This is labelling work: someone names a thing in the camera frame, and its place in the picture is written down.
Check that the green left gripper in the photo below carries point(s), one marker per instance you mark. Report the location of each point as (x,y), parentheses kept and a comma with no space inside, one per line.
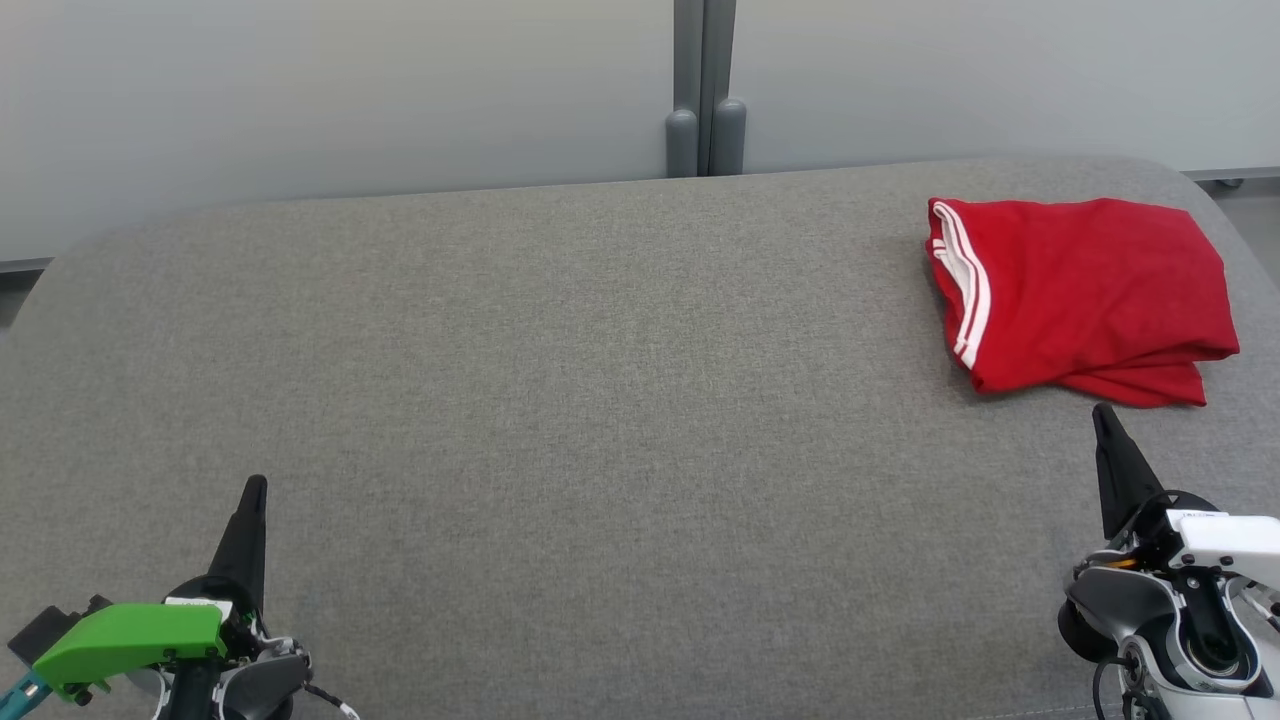
(130,635)

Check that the grey partition base rail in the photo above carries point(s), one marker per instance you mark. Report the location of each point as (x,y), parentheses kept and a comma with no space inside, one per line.
(22,265)

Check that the grey partition foot with caster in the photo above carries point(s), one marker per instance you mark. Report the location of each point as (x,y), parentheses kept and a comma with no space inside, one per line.
(1235,176)

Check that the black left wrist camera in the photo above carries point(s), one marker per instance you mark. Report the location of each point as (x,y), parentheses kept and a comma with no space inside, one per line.
(45,625)

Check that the red shirt with white sleeves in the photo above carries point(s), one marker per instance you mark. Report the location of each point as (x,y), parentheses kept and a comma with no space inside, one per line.
(1090,280)

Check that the teal left camera connector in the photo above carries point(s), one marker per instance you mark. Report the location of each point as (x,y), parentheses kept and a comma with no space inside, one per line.
(20,692)

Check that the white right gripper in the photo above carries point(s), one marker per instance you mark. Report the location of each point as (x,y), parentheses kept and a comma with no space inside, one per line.
(1235,545)

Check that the grey partition post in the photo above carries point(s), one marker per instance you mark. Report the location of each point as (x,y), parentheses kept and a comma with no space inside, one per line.
(706,90)

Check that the red shorts with white stripe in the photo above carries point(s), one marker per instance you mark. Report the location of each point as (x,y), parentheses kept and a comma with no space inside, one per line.
(1150,388)

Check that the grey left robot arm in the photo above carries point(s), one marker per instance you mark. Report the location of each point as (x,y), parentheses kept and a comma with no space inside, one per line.
(250,685)

